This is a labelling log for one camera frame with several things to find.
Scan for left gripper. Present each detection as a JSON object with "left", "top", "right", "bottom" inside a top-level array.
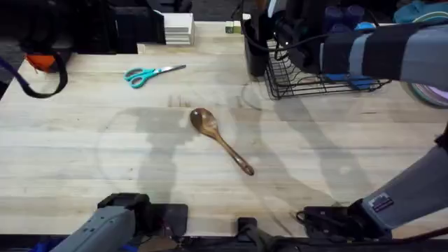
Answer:
[{"left": 17, "top": 13, "right": 75, "bottom": 74}]

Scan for wooden spoon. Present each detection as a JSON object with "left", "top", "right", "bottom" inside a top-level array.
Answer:
[{"left": 189, "top": 107, "right": 256, "bottom": 176}]

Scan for purple cups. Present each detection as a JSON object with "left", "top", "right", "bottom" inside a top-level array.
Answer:
[{"left": 322, "top": 4, "right": 366, "bottom": 34}]

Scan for black cutlery holder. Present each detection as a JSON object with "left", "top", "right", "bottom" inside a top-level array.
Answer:
[{"left": 242, "top": 17, "right": 271, "bottom": 78}]

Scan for blue tray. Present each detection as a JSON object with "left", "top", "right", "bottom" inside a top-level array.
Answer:
[{"left": 323, "top": 72, "right": 377, "bottom": 91}]

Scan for small green and white blocks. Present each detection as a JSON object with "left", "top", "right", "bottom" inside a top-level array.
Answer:
[{"left": 225, "top": 20, "right": 243, "bottom": 35}]

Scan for black box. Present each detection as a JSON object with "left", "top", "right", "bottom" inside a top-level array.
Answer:
[{"left": 106, "top": 3, "right": 167, "bottom": 55}]

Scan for stack of white boxes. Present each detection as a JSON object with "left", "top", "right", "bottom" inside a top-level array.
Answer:
[{"left": 162, "top": 13, "right": 196, "bottom": 46}]

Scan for teal bag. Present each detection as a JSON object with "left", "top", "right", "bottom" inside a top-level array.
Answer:
[{"left": 392, "top": 0, "right": 448, "bottom": 25}]

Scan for purple rimmed plate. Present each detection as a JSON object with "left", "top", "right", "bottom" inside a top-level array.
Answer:
[{"left": 400, "top": 81, "right": 448, "bottom": 110}]

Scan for black looped cable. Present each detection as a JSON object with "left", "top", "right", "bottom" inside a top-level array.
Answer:
[{"left": 0, "top": 51, "right": 69, "bottom": 99}]

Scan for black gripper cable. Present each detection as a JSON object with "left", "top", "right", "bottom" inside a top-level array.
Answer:
[{"left": 239, "top": 0, "right": 328, "bottom": 54}]

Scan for black wire dish rack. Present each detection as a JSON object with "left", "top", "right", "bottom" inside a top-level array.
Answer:
[{"left": 262, "top": 37, "right": 392, "bottom": 101}]

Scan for teal handled scissors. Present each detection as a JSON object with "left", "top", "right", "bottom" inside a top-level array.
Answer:
[{"left": 123, "top": 64, "right": 188, "bottom": 90}]

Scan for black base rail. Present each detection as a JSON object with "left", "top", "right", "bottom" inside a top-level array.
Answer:
[{"left": 0, "top": 233, "right": 448, "bottom": 252}]

